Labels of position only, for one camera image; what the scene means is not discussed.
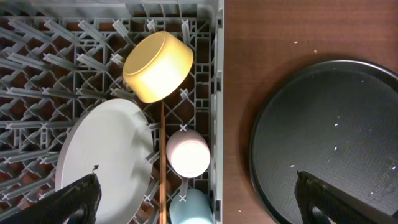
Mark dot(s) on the yellow bowl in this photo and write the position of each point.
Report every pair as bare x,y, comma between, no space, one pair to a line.
157,66

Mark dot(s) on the wooden chopstick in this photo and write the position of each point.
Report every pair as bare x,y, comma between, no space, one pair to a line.
163,169

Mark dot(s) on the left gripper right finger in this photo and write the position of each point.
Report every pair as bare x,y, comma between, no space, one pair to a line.
320,202

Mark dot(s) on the grey dishwasher rack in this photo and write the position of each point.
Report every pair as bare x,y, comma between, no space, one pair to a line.
60,59

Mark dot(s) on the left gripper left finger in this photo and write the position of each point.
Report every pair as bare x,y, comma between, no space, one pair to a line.
75,203

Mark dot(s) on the grey round plate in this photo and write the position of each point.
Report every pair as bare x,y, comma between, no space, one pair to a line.
113,141

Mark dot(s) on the pink cup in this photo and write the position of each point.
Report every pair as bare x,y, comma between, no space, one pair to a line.
188,153

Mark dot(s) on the blue cup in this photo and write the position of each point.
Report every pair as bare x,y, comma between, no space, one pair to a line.
194,209

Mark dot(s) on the round black tray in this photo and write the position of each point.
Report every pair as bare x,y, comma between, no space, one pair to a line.
336,120

